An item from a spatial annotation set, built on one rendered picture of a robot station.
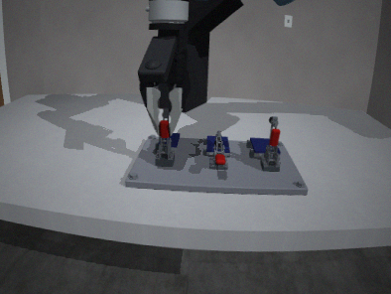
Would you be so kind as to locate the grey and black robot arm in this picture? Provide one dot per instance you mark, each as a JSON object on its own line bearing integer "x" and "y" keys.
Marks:
{"x": 158, "y": 59}

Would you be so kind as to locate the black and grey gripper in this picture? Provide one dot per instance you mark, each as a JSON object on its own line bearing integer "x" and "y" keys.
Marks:
{"x": 178, "y": 74}

